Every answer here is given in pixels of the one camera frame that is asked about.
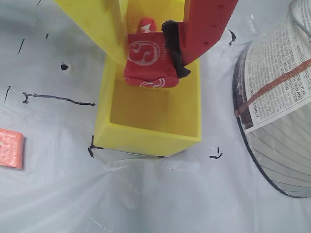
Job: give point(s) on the white plastic table cover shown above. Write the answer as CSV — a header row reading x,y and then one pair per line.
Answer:
x,y
73,194

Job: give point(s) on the red rubber band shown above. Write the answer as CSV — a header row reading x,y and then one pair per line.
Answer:
x,y
273,85

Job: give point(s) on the yellow three-compartment box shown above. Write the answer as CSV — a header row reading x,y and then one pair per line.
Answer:
x,y
145,143

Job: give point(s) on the spray can with printed label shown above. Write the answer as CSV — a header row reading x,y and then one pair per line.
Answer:
x,y
279,60

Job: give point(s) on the orange candy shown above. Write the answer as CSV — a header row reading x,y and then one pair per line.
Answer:
x,y
11,148

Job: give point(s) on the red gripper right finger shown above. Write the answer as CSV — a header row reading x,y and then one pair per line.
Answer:
x,y
206,24

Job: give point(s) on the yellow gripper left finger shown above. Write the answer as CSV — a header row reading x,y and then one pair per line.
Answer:
x,y
97,24

